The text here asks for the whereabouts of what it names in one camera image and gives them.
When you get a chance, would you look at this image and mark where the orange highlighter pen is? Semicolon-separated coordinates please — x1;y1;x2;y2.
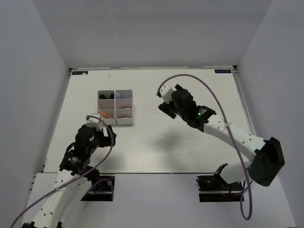
98;109;114;119

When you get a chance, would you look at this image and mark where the clear blue spray bottle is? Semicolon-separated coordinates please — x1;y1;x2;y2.
115;91;124;99

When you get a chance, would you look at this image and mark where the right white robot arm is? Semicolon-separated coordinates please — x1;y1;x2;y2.
157;84;285;190

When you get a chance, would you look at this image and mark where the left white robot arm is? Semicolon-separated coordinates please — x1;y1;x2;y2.
22;123;116;228

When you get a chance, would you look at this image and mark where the left white compartment organizer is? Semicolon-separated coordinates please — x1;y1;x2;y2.
97;90;117;125

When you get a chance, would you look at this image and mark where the white compartment organizer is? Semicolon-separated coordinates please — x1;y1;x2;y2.
114;89;133;125
97;90;117;125

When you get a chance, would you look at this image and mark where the right white compartment organizer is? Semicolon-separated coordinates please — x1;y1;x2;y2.
114;89;133;125

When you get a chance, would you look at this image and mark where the right blue table label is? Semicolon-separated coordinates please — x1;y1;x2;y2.
214;69;231;74

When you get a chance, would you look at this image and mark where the blue table label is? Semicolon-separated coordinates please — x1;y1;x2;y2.
214;69;231;74
72;71;88;75

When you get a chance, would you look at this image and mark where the left blue table label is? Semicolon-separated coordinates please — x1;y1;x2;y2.
72;71;88;75

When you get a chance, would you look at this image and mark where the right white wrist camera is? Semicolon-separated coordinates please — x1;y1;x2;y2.
157;83;175;104

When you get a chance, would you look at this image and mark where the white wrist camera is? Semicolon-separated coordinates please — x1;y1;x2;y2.
85;113;105;131
157;83;175;104

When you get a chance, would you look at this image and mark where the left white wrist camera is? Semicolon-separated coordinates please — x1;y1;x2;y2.
85;113;105;131

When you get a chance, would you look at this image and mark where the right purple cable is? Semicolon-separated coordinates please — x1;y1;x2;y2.
157;75;254;220

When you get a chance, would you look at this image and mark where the purple cable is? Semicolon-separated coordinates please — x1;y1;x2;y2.
157;75;254;220
9;115;114;228

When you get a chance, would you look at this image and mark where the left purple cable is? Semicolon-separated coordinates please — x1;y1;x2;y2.
9;115;114;228

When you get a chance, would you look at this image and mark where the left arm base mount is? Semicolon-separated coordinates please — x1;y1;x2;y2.
81;174;115;202

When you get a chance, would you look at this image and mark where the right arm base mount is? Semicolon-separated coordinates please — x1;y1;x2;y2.
196;175;244;203

